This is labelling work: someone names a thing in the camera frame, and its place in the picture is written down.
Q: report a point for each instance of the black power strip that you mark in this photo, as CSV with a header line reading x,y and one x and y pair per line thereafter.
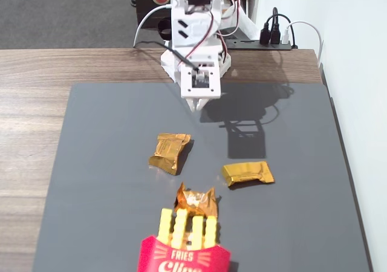
x,y
251,44

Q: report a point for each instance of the red fries box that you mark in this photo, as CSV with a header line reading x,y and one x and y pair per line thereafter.
x,y
181,258

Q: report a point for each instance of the black box round sticker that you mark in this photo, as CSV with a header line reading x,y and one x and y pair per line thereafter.
x,y
148,9

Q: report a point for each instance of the yellow toy fry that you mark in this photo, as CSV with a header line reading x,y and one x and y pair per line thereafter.
x,y
211,232
165,226
180,229
198,232

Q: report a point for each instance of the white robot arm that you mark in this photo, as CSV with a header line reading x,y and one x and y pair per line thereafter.
x,y
193,27

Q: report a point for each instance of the black tape roll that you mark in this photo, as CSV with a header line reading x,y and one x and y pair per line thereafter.
x,y
164,28

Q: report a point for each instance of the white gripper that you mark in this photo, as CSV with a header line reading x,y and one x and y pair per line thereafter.
x,y
198,103

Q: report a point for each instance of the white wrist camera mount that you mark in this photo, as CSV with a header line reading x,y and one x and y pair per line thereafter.
x,y
187,81

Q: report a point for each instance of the smooth gold bar wrapper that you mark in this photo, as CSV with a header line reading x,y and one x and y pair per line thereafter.
x,y
246,173

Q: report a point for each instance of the grey mat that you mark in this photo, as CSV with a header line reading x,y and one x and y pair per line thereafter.
x,y
121,163

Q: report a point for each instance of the crumpled gold printed wrapper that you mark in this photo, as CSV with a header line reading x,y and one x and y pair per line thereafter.
x,y
167,152

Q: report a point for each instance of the torn open gold wrapper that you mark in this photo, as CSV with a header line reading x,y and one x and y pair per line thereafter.
x,y
196,201

